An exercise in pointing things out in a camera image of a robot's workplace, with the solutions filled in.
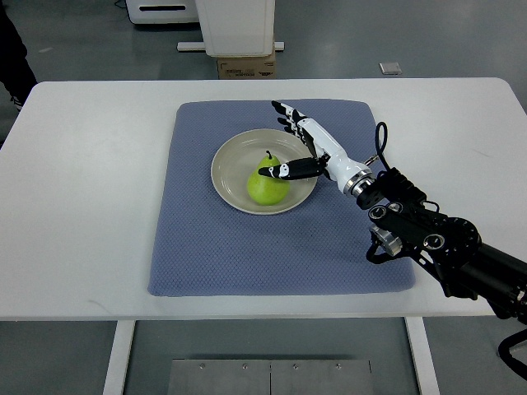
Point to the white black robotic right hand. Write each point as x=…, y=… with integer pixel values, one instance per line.
x=327, y=156

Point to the green pear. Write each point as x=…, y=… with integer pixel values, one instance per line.
x=264, y=190

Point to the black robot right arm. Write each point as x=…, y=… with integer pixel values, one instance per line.
x=406, y=224

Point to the beige round plate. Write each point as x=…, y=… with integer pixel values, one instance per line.
x=237, y=158

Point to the small grey floor plate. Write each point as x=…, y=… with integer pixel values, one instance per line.
x=390, y=68

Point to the brown cardboard box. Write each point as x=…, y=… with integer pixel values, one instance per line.
x=247, y=68

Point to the white right table leg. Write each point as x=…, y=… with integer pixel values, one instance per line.
x=421, y=354

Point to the white table leg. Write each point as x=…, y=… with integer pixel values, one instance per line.
x=119, y=357
x=421, y=354

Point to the white machine with dark slot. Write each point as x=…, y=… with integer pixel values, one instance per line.
x=151, y=12

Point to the white left table leg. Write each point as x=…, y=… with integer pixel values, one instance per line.
x=119, y=357

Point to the person in dark clothes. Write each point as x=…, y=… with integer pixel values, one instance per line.
x=16, y=73

